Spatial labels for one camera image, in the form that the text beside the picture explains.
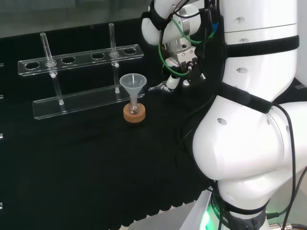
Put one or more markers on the black bench cloth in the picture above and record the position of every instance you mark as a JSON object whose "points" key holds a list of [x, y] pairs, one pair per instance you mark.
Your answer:
{"points": [[72, 155]]}

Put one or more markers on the small round-bottom glass flask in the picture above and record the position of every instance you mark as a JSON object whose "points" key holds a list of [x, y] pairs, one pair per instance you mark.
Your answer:
{"points": [[134, 110]]}

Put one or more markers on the clear plastic weighing funnel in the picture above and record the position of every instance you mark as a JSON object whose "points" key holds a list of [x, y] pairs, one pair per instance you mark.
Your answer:
{"points": [[133, 82]]}

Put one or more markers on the clear acrylic funnel stand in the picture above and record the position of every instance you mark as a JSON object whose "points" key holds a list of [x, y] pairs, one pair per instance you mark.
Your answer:
{"points": [[84, 103]]}

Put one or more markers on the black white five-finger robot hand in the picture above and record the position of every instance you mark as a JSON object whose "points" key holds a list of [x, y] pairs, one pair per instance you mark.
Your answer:
{"points": [[182, 57]]}

